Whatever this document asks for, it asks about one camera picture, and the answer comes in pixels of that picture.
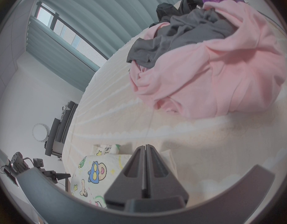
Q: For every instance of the pile of clothes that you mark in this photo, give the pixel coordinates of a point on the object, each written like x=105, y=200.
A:
x=215, y=73

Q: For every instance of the bed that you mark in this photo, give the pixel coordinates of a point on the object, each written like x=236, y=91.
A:
x=204, y=148

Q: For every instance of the window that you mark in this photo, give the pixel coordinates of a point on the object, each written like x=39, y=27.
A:
x=82, y=41

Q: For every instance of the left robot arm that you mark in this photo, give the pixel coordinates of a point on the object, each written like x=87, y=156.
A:
x=17, y=162

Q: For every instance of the black chest of drawers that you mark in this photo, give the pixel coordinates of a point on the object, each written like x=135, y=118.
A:
x=59, y=129

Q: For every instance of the blue-green curtain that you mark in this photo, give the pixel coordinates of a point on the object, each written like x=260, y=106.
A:
x=54, y=50
x=110, y=15

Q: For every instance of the white printed pyjama top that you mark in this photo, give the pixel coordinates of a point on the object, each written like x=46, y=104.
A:
x=99, y=178

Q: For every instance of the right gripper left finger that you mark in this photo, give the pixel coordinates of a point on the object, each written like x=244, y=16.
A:
x=127, y=183

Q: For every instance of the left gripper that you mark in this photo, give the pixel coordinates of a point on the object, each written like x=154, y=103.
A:
x=49, y=175

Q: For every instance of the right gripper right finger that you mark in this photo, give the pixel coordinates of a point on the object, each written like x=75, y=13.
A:
x=164, y=183

